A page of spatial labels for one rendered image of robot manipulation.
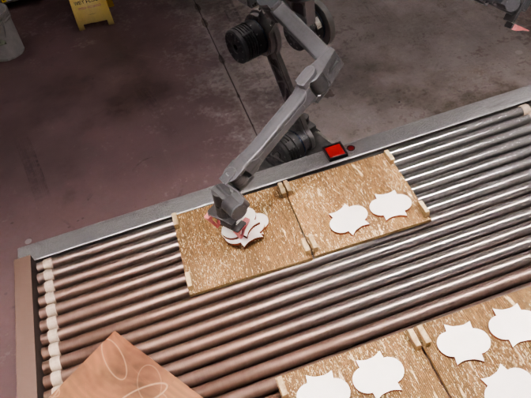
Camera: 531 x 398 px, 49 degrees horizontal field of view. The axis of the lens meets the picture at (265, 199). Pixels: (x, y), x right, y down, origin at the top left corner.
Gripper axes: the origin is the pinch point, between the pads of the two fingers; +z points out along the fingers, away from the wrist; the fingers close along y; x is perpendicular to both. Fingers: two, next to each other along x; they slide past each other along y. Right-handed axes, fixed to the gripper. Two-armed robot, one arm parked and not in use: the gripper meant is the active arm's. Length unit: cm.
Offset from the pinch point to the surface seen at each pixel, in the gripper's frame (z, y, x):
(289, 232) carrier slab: 4.5, 15.4, 12.2
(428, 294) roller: 6, 64, 14
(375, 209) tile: 2.6, 36.2, 33.8
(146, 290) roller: 7.6, -13.2, -29.4
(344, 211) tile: 2.8, 27.5, 28.3
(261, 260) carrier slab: 4.9, 13.7, -2.2
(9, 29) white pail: 75, -327, 124
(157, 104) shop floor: 97, -176, 125
